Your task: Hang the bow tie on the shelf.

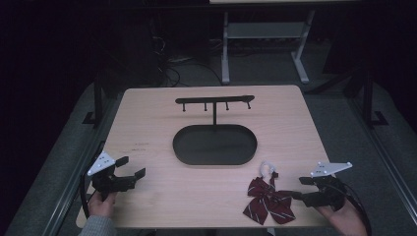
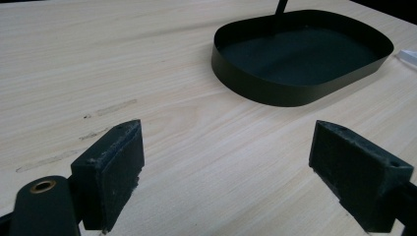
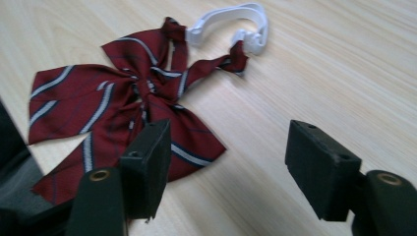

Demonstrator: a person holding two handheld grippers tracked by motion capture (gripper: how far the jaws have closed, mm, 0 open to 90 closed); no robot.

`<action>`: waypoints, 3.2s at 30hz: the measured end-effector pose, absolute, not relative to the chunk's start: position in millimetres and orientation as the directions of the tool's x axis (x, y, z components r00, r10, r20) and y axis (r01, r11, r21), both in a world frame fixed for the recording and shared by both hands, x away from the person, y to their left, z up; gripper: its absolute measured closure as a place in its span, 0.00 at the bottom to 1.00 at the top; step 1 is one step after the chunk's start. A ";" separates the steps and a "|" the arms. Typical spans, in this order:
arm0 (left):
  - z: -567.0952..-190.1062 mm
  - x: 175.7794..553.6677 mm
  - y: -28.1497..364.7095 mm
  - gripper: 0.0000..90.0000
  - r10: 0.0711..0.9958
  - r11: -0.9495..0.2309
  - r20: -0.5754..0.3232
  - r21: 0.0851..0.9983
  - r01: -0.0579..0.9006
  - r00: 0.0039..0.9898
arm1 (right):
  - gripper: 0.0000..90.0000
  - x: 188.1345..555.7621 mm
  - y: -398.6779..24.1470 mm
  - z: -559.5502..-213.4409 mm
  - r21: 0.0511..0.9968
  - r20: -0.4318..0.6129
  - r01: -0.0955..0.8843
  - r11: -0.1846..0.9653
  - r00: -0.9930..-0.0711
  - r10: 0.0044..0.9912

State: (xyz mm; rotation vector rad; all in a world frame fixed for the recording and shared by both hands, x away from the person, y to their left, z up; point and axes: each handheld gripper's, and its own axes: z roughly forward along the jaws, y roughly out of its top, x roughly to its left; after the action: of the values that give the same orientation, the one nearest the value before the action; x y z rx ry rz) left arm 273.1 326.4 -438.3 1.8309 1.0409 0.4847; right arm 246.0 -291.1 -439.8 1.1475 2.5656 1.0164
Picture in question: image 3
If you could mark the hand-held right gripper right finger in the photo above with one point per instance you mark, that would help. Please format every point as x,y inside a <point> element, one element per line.
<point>323,173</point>

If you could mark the dark red striped bow tie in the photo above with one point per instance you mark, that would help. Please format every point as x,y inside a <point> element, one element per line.
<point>131,101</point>

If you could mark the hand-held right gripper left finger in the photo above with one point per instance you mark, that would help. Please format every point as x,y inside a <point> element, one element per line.
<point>144,173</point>

